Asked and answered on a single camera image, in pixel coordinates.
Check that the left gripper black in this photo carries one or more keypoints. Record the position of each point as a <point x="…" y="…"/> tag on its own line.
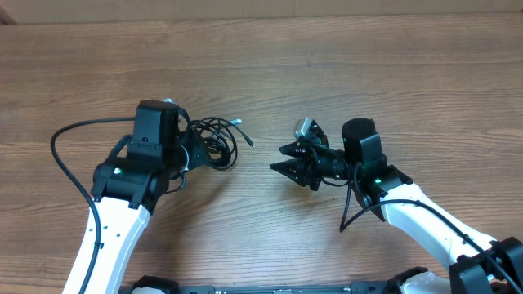
<point x="198" y="153"/>

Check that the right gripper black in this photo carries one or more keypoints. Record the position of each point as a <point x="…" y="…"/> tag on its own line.
<point x="305" y="173"/>

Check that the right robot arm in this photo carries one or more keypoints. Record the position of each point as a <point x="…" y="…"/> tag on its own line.
<point x="475" y="262"/>

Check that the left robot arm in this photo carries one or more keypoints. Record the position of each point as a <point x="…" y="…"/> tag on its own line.
<point x="125" y="192"/>

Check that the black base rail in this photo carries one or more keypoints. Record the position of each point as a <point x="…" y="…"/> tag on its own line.
<point x="282" y="289"/>

